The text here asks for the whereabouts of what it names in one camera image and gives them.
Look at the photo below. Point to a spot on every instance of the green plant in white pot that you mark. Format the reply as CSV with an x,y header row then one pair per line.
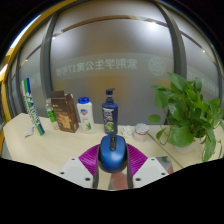
x,y
186,113

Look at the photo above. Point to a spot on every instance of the blue and black computer mouse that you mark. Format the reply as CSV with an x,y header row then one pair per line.
x,y
112,156

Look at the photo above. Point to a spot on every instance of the pastel multicolour mouse pad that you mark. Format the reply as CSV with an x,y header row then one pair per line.
x,y
119,181

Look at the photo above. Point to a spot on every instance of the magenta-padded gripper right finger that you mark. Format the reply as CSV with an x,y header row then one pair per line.
x,y
150,170

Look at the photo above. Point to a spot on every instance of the brown carton box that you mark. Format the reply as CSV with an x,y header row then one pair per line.
x,y
66,113

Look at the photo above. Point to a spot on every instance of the small white paper packet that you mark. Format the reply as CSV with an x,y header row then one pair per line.
x,y
29,132

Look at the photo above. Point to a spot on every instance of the clear bottle with green label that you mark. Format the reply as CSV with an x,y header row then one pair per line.
x,y
51,115

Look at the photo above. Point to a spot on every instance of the white and green shuttlecock tube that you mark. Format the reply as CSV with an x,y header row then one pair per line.
x,y
32,106

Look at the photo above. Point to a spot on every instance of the crumpled white tissue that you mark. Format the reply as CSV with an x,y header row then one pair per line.
x,y
127,131

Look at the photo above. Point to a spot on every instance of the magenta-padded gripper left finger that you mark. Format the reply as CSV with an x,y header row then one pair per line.
x,y
78,170

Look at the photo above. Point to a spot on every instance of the white bottle with blue cap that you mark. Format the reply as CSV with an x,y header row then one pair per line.
x,y
86,115

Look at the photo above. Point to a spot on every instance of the small white round jar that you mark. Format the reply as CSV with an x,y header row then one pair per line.
x,y
141,132

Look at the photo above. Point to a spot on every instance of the dark blue pump bottle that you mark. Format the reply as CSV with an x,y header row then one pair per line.
x,y
110,116

